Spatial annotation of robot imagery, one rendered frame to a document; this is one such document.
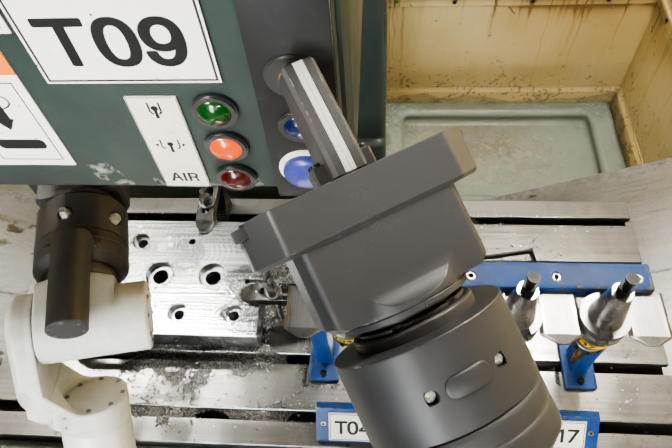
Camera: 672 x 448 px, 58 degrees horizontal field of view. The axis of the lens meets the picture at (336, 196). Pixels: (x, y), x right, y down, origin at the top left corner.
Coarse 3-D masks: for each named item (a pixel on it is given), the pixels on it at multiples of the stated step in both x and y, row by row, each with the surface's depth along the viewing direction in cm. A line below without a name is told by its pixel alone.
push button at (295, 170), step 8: (288, 160) 38; (296, 160) 37; (304, 160) 37; (288, 168) 38; (296, 168) 38; (304, 168) 38; (288, 176) 38; (296, 176) 38; (304, 176) 38; (296, 184) 39; (304, 184) 39
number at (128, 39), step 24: (96, 24) 30; (120, 24) 30; (144, 24) 30; (168, 24) 30; (96, 48) 31; (120, 48) 31; (144, 48) 31; (168, 48) 31; (192, 48) 31; (120, 72) 33; (144, 72) 32; (168, 72) 32; (192, 72) 32
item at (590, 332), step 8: (592, 296) 79; (584, 304) 78; (584, 312) 78; (584, 320) 77; (584, 328) 77; (592, 328) 76; (624, 328) 76; (584, 336) 78; (592, 336) 77; (600, 336) 77; (608, 336) 77; (616, 336) 76; (608, 344) 77
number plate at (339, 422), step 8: (328, 416) 99; (336, 416) 99; (344, 416) 99; (352, 416) 98; (336, 424) 99; (344, 424) 99; (352, 424) 99; (360, 424) 99; (336, 432) 99; (344, 432) 99; (352, 432) 99; (360, 432) 99; (344, 440) 100; (352, 440) 100; (360, 440) 100; (368, 440) 99
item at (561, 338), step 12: (540, 300) 80; (552, 300) 80; (564, 300) 80; (576, 300) 80; (552, 312) 79; (564, 312) 79; (576, 312) 79; (552, 324) 78; (564, 324) 78; (576, 324) 78; (552, 336) 77; (564, 336) 77; (576, 336) 77
